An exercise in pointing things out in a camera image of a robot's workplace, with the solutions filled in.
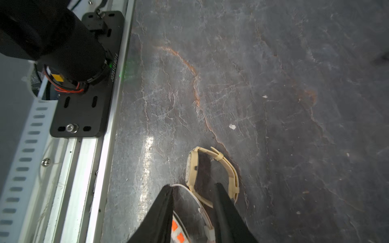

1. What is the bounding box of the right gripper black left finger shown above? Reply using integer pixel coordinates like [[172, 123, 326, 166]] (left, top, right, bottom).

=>
[[128, 185, 174, 243]]

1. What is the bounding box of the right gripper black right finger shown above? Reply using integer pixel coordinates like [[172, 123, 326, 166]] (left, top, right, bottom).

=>
[[213, 183, 258, 243]]

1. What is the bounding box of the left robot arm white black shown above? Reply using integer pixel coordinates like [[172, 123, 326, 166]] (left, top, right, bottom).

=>
[[1, 1, 111, 85]]

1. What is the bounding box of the aluminium rail frame front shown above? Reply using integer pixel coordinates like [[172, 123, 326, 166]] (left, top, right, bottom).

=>
[[27, 1, 135, 243]]

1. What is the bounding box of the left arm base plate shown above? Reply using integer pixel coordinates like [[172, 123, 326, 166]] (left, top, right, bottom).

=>
[[50, 11, 125, 138]]

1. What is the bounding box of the grey slotted cable duct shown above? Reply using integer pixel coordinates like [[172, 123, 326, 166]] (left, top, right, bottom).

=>
[[1, 99, 57, 243]]

